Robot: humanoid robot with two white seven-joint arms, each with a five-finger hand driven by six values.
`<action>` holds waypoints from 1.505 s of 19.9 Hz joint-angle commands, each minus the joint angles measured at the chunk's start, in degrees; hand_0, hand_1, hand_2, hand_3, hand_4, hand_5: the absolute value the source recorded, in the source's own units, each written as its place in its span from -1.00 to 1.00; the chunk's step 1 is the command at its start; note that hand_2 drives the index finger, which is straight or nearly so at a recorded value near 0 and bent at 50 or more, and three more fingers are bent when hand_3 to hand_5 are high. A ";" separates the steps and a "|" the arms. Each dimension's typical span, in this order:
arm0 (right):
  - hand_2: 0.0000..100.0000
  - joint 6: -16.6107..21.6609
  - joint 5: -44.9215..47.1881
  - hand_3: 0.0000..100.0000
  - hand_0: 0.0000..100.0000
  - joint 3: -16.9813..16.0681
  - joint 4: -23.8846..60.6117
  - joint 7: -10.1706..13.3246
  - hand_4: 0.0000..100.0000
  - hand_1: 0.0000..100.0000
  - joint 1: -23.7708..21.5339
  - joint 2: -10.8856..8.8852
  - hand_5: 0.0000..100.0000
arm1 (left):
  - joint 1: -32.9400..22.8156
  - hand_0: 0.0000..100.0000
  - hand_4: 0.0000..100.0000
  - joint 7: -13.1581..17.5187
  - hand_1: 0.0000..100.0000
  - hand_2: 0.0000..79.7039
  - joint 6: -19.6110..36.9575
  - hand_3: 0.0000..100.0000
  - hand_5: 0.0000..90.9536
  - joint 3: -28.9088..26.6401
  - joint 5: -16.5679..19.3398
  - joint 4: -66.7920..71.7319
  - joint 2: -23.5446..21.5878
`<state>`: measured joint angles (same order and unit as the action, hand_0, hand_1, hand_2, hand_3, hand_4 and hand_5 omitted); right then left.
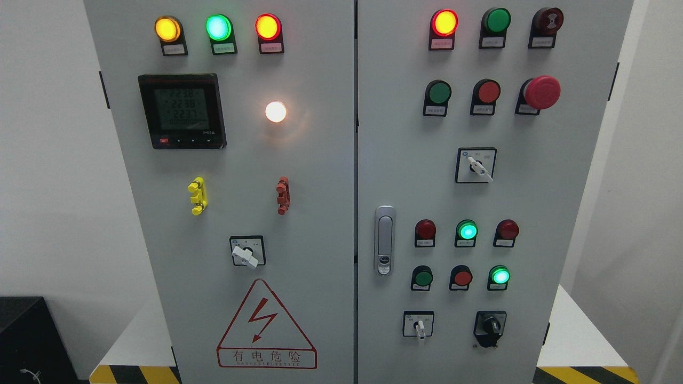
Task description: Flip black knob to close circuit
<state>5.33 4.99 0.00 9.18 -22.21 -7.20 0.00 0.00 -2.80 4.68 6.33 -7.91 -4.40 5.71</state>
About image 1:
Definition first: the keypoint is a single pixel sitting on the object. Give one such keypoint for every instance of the green lit indicator light middle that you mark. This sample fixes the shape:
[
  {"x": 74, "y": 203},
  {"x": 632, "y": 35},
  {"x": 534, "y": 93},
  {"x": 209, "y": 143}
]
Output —
[{"x": 466, "y": 232}]

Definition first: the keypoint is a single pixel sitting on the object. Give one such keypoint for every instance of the red indicator light right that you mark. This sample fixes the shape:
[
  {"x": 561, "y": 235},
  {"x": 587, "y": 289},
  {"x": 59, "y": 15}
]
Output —
[{"x": 506, "y": 233}]

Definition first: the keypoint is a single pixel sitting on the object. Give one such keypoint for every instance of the dark red indicator light left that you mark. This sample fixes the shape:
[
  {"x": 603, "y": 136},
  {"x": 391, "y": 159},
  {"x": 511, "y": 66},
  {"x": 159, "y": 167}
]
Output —
[{"x": 425, "y": 233}]

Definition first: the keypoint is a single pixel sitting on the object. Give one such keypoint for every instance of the red push button upper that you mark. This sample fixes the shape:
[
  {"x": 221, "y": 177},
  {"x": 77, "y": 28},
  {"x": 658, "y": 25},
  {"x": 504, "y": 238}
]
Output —
[{"x": 484, "y": 97}]

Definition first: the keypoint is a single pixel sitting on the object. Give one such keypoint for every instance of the black digital power meter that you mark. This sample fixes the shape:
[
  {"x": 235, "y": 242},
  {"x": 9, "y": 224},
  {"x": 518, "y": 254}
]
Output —
[{"x": 183, "y": 111}]

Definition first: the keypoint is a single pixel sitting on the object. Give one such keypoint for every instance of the black knob selector switch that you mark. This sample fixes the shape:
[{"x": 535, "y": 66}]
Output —
[{"x": 489, "y": 327}]

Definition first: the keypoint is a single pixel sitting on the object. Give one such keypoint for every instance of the green push button upper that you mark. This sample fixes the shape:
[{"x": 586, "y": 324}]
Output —
[{"x": 436, "y": 98}]

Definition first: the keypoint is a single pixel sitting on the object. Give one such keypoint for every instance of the red emergency stop mushroom button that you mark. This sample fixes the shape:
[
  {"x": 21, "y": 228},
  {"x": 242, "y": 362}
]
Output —
[{"x": 537, "y": 94}]

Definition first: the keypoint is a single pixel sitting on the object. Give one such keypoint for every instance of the yellow terminal connector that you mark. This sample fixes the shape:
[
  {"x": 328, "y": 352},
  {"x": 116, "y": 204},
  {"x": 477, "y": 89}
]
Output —
[{"x": 198, "y": 195}]

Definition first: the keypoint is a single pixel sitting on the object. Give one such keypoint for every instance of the right grey cabinet door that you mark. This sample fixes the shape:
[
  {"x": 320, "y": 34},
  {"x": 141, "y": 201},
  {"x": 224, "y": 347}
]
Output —
[{"x": 408, "y": 161}]

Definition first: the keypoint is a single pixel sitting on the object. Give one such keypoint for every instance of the red lit light top right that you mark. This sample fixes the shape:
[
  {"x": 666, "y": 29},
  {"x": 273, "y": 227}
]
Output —
[{"x": 443, "y": 26}]

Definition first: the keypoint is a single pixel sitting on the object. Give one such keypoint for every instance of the red electric hazard warning sticker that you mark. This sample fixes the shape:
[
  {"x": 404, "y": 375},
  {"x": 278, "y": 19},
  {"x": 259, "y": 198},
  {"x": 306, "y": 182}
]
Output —
[{"x": 264, "y": 335}]

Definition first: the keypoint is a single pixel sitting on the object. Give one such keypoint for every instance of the red terminal connector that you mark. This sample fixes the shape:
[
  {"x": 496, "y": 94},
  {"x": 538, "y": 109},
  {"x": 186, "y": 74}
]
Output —
[{"x": 283, "y": 195}]

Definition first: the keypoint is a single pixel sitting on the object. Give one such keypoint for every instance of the green indicator light top left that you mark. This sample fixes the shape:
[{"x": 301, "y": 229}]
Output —
[{"x": 221, "y": 34}]

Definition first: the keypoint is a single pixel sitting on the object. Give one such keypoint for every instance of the red push button lower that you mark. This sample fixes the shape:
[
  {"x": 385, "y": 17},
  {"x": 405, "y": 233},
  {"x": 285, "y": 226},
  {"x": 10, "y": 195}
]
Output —
[{"x": 460, "y": 278}]

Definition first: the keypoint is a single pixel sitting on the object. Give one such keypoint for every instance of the white rotary switch left door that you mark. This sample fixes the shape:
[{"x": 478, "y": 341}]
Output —
[{"x": 248, "y": 251}]

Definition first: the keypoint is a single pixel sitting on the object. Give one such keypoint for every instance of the white glowing indicator light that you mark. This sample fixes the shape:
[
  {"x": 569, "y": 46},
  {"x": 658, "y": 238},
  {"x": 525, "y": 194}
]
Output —
[{"x": 275, "y": 111}]

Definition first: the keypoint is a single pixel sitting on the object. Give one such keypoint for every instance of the red indicator light top left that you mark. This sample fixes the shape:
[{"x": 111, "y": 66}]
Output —
[{"x": 270, "y": 34}]

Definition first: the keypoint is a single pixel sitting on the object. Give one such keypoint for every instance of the left grey cabinet door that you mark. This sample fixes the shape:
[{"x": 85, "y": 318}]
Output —
[{"x": 309, "y": 249}]

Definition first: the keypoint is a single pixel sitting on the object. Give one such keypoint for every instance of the white selector switch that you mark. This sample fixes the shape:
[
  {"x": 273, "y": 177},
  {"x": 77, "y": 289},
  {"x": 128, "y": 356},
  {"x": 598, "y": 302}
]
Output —
[
  {"x": 475, "y": 165},
  {"x": 418, "y": 323}
]

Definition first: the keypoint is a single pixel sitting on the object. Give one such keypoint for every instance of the yellow indicator light top left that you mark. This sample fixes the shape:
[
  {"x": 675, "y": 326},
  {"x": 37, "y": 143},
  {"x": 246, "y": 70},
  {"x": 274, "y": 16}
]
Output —
[{"x": 171, "y": 36}]

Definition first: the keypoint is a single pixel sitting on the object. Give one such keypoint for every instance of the red push button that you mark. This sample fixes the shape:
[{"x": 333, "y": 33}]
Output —
[
  {"x": 484, "y": 97},
  {"x": 460, "y": 278}
]

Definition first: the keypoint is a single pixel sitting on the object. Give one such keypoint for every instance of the green illuminated button lower right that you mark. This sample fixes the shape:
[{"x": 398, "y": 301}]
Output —
[{"x": 498, "y": 278}]

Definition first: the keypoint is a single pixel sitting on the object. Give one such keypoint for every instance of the green push button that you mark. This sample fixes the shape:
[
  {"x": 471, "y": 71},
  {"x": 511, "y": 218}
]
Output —
[
  {"x": 436, "y": 98},
  {"x": 422, "y": 278}
]

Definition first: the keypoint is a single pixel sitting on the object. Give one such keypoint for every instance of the white selector switch upper right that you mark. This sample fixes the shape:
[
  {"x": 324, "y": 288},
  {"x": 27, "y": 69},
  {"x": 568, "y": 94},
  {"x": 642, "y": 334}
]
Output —
[{"x": 475, "y": 165}]

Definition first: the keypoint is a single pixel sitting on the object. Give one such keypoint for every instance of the white selector switch lower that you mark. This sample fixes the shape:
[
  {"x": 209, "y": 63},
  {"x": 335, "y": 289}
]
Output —
[{"x": 418, "y": 323}]

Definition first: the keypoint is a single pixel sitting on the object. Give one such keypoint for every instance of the silver door handle lock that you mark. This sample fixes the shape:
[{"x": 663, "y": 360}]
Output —
[{"x": 384, "y": 217}]

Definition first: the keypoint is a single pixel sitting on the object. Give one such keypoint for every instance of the black box lower left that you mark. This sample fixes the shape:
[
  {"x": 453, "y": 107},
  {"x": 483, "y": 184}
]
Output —
[{"x": 31, "y": 348}]

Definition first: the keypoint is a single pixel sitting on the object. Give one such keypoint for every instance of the grey cabinet door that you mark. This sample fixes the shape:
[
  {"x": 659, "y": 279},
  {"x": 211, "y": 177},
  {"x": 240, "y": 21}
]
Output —
[
  {"x": 408, "y": 161},
  {"x": 309, "y": 249}
]

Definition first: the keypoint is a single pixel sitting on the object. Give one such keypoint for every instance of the green push button lower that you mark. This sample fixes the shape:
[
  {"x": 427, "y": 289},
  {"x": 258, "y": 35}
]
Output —
[{"x": 422, "y": 278}]

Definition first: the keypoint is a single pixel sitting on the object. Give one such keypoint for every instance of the green light top right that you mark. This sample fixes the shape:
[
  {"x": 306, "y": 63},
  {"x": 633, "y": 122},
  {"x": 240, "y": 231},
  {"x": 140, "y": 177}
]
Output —
[{"x": 494, "y": 25}]

